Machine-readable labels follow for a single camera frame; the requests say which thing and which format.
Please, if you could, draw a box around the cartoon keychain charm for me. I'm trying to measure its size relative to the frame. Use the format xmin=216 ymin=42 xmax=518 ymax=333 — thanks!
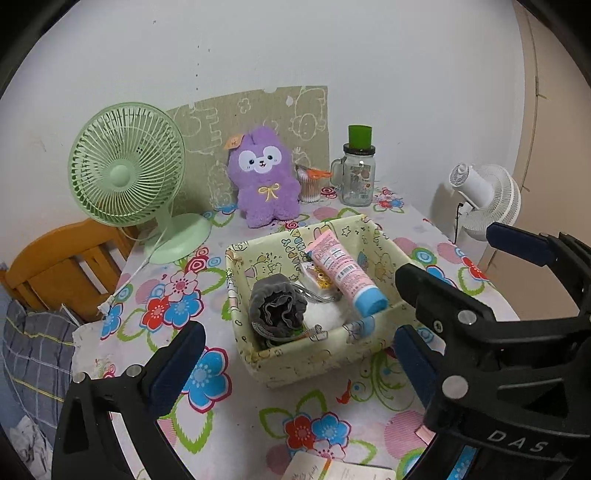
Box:
xmin=301 ymin=262 xmax=337 ymax=298

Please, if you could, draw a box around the wooden chair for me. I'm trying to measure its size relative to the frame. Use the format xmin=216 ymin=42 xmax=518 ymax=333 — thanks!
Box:
xmin=1 ymin=219 xmax=138 ymax=323

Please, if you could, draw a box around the green plastic cup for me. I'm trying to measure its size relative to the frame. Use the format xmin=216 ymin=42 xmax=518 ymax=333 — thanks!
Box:
xmin=348 ymin=125 xmax=373 ymax=150

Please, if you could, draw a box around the yellow cartoon fabric box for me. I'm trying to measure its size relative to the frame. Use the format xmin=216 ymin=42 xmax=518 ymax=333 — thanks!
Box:
xmin=225 ymin=215 xmax=418 ymax=388

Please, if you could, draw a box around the white fan cord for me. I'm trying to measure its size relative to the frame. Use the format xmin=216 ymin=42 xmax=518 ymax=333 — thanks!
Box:
xmin=96 ymin=216 xmax=172 ymax=312

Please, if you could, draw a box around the pink blue cream tube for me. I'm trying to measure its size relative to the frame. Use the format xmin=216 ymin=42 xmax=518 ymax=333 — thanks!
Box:
xmin=307 ymin=230 xmax=389 ymax=318

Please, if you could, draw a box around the floral tablecloth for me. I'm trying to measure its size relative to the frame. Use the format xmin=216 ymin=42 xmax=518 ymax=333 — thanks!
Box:
xmin=71 ymin=186 xmax=521 ymax=480

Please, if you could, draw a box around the toothpick jar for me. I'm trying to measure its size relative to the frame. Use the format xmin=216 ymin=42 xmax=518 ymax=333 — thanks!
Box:
xmin=295 ymin=166 xmax=322 ymax=203

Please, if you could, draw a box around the white circulator fan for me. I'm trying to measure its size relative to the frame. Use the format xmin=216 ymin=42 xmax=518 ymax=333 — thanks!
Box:
xmin=449 ymin=163 xmax=521 ymax=241

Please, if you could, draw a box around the glass mason jar mug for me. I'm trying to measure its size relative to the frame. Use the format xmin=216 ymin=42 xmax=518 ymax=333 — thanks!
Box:
xmin=331 ymin=143 xmax=376 ymax=207

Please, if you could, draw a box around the white cream tube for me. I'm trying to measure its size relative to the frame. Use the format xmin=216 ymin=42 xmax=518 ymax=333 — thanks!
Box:
xmin=281 ymin=452 xmax=397 ymax=480

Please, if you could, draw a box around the purple plush bunny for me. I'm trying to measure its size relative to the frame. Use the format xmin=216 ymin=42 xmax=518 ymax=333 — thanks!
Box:
xmin=228 ymin=126 xmax=301 ymax=229

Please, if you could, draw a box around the grey scrunchie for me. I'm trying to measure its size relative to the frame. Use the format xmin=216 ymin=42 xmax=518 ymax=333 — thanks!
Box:
xmin=249 ymin=274 xmax=308 ymax=343

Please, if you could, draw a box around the grey plaid pillow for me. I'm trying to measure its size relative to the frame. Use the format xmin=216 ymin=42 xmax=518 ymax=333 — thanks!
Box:
xmin=1 ymin=292 xmax=76 ymax=473

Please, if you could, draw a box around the black fan cable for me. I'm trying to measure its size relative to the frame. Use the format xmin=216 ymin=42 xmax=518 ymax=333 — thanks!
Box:
xmin=452 ymin=200 xmax=465 ymax=245

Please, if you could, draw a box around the green desk fan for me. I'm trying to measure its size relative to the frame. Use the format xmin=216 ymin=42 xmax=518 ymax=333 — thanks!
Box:
xmin=67 ymin=102 xmax=211 ymax=264

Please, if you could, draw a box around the green cartoon mat board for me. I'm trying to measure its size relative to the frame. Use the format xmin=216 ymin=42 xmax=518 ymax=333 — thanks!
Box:
xmin=168 ymin=86 xmax=329 ymax=214

